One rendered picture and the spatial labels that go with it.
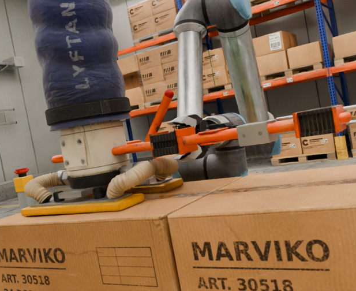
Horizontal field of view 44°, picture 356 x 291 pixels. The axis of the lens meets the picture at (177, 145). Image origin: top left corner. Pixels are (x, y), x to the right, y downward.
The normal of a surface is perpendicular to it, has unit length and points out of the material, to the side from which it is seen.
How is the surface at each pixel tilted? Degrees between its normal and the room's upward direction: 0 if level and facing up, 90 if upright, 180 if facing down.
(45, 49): 111
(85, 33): 71
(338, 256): 90
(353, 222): 90
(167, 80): 90
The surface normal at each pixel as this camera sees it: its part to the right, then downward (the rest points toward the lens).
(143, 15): -0.53, 0.12
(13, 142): 0.83, -0.13
